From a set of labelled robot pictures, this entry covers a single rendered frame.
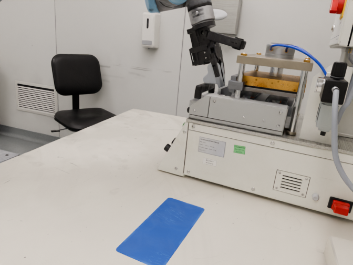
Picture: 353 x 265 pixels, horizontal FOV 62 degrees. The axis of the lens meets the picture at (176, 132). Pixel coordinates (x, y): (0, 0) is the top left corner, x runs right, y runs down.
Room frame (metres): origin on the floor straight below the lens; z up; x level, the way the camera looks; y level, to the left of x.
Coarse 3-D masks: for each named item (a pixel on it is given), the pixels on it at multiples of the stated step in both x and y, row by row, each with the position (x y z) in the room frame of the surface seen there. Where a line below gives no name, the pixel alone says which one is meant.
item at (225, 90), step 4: (220, 88) 0.85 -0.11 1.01; (224, 88) 0.88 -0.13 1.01; (216, 92) 1.03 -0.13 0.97; (220, 92) 0.85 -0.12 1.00; (224, 92) 0.89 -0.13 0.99; (228, 92) 0.93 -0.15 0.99; (192, 100) 0.84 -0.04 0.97; (196, 100) 0.84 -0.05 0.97; (292, 108) 0.86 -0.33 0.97; (292, 112) 0.80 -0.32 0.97; (288, 116) 0.74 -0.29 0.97; (288, 120) 0.74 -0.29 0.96; (288, 124) 0.74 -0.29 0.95; (284, 128) 0.76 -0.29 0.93; (288, 128) 0.76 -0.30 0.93
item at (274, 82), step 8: (248, 72) 0.90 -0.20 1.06; (256, 72) 0.93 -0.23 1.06; (264, 72) 0.96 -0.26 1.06; (272, 72) 0.85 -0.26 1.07; (280, 72) 0.85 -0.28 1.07; (248, 80) 0.79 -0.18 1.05; (256, 80) 0.78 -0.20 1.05; (264, 80) 0.78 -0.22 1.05; (272, 80) 0.77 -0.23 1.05; (280, 80) 0.76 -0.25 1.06; (288, 80) 0.76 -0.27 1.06; (296, 80) 0.78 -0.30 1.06; (248, 88) 0.79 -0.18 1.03; (256, 88) 0.78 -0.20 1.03; (264, 88) 0.78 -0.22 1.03; (272, 88) 0.77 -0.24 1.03; (280, 88) 0.76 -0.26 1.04; (288, 88) 0.75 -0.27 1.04; (296, 88) 0.74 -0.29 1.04; (288, 96) 0.75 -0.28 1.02
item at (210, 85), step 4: (200, 84) 0.90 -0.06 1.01; (204, 84) 0.91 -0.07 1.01; (208, 84) 0.93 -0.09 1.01; (212, 84) 0.97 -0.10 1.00; (196, 88) 0.87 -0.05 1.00; (200, 88) 0.87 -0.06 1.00; (204, 88) 0.90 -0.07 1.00; (208, 88) 0.93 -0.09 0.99; (212, 88) 0.98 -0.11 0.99; (196, 92) 0.87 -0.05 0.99; (200, 92) 0.87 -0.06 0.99; (208, 92) 1.00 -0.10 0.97; (212, 92) 1.00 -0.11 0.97; (196, 96) 0.87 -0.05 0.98; (200, 96) 0.87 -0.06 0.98
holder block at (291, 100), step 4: (232, 96) 0.82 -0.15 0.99; (260, 96) 0.87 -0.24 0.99; (264, 96) 0.87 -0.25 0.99; (260, 100) 0.80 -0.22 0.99; (264, 100) 0.80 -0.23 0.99; (292, 100) 0.85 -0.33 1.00; (288, 104) 0.78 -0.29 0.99; (292, 104) 0.79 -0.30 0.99; (288, 108) 0.75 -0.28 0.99; (288, 112) 0.75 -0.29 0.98
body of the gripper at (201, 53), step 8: (200, 24) 0.92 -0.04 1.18; (208, 24) 0.92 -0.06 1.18; (192, 32) 0.95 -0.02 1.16; (200, 32) 0.94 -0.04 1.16; (208, 32) 0.93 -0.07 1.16; (192, 40) 0.96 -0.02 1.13; (200, 40) 0.94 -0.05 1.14; (208, 40) 0.93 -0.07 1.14; (192, 48) 0.93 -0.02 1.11; (200, 48) 0.92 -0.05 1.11; (208, 48) 0.91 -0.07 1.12; (216, 48) 0.92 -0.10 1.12; (192, 56) 0.94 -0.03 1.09; (200, 56) 0.92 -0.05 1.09; (208, 56) 0.91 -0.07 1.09; (216, 56) 0.90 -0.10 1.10; (192, 64) 0.92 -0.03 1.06; (200, 64) 0.92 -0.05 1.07
